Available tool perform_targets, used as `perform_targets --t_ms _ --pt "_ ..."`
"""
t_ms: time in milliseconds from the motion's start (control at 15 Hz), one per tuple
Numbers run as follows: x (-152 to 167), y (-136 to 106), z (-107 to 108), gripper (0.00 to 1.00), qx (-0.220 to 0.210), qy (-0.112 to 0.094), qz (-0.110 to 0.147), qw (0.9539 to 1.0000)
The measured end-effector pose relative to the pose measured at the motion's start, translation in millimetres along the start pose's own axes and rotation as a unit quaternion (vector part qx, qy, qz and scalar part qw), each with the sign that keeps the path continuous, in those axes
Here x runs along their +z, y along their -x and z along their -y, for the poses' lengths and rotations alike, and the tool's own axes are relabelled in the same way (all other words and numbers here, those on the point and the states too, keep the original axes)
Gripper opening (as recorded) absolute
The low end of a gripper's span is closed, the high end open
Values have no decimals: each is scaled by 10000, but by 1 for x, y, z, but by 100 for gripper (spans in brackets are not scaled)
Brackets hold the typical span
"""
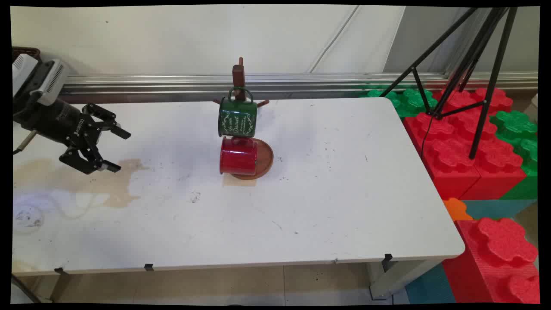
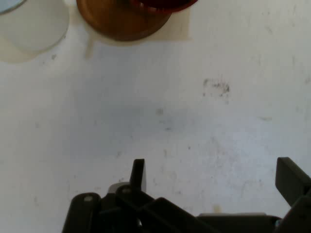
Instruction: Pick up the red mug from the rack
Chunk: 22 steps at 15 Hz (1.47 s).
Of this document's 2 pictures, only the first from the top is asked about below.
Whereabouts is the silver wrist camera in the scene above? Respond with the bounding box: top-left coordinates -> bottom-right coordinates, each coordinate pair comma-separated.
36,59 -> 70,106

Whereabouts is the orange foam piece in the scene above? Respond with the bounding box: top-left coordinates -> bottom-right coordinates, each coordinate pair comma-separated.
443,197 -> 474,223

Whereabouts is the white wall cable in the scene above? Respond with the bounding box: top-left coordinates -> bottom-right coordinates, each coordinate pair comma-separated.
307,5 -> 360,74

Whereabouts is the red foam block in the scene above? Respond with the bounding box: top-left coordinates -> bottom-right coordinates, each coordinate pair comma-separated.
433,87 -> 528,201
443,217 -> 540,304
402,113 -> 482,201

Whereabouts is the red enamel mug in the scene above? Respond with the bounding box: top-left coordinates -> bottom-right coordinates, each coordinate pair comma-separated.
220,136 -> 259,176

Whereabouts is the brown wicker basket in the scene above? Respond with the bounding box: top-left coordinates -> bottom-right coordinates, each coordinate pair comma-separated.
12,46 -> 42,63

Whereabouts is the wooden mug tree stand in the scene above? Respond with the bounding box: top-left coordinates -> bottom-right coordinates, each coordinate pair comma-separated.
213,57 -> 274,180

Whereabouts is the aluminium rail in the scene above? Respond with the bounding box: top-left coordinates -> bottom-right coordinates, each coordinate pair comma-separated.
58,72 -> 539,93

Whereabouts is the white table leg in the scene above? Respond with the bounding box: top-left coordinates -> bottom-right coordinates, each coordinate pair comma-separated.
367,257 -> 445,301

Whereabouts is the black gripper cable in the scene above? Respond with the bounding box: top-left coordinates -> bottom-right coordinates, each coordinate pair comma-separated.
12,129 -> 38,155

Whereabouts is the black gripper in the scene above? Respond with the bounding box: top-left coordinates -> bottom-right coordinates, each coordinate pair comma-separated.
14,97 -> 132,175

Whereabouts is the black tripod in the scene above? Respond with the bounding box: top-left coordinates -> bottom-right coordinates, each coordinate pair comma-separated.
379,6 -> 519,160

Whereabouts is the thin black tripod cable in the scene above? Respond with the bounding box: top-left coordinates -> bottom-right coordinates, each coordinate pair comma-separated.
420,113 -> 433,161

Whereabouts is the teal foam block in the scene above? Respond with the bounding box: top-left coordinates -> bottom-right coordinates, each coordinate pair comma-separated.
463,199 -> 538,220
405,263 -> 457,304

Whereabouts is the green enamel mug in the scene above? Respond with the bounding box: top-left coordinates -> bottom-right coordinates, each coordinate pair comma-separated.
218,87 -> 258,138

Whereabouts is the green foam block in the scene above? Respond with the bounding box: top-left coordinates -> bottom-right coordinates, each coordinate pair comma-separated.
359,88 -> 438,118
490,110 -> 539,200

